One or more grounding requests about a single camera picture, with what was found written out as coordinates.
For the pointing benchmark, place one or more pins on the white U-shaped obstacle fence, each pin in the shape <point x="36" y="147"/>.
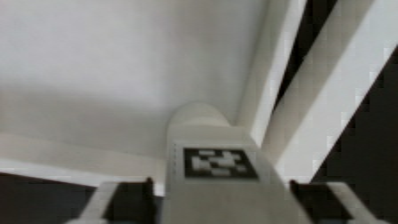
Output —
<point x="337" y="75"/>

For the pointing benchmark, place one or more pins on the white square tabletop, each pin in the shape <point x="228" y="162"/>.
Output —
<point x="108" y="62"/>

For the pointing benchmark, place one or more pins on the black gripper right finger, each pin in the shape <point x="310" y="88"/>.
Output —
<point x="331" y="204"/>

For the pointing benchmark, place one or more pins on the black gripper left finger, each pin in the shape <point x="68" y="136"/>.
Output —
<point x="122" y="204"/>

